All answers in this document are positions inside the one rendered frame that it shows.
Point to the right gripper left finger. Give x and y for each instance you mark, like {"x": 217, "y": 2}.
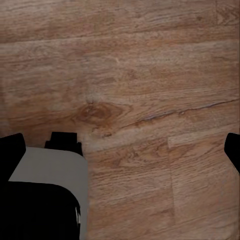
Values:
{"x": 12, "y": 149}

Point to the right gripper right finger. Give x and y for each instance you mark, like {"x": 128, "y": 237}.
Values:
{"x": 232, "y": 149}

